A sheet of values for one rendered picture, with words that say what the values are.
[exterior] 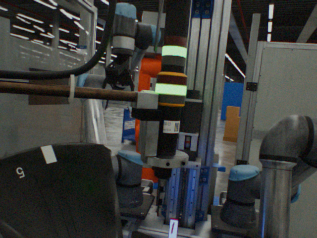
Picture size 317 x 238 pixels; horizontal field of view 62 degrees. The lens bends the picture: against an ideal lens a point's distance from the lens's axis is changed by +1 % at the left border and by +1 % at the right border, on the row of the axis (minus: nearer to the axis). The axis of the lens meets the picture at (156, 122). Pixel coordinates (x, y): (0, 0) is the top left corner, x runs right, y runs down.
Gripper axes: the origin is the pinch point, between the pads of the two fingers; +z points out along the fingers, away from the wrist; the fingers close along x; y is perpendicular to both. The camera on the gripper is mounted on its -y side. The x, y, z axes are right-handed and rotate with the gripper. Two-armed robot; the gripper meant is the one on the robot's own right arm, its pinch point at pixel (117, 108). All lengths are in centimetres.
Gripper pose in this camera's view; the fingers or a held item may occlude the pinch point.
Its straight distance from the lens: 92.8
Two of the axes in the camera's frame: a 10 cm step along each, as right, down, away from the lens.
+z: -0.9, 9.9, 1.2
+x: -9.8, -1.1, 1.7
